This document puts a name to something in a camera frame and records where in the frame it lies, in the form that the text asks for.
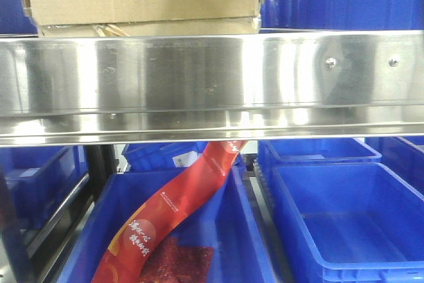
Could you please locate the blue plastic bin rear right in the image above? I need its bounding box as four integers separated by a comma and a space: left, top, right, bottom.
257, 138, 382, 180

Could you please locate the blue plastic bin rear centre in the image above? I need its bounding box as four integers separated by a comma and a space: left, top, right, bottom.
121, 141, 246, 173

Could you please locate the stainless steel shelf rack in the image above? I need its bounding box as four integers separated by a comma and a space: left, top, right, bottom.
1, 30, 423, 146

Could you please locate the red printed snack bag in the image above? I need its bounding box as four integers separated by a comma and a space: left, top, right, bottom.
92, 141, 246, 282

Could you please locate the crumpled brown packing tape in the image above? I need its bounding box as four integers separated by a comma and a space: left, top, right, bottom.
92, 24, 129, 37

